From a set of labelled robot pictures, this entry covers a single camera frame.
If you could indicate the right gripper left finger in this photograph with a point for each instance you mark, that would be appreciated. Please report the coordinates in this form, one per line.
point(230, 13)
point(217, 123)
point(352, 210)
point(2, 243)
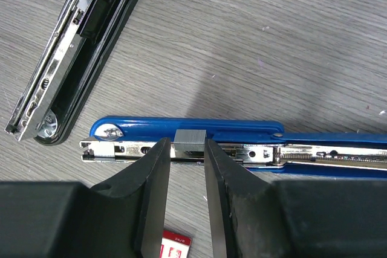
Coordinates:
point(122, 216)

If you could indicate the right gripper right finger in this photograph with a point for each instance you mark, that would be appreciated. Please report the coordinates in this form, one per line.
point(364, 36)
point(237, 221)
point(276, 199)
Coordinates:
point(250, 217)

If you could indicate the red white staple box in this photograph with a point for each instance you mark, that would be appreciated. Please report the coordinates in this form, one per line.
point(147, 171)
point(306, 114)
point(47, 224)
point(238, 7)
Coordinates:
point(174, 245)

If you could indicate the blue stapler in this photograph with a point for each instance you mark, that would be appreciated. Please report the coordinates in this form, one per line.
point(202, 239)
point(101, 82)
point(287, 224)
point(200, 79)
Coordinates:
point(259, 146)

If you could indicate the silver staple strip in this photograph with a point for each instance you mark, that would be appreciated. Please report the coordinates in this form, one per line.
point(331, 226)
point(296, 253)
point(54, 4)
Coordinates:
point(189, 140)

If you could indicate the black stapler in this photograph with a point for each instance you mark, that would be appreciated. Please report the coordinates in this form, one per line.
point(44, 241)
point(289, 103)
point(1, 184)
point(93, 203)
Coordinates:
point(77, 50)

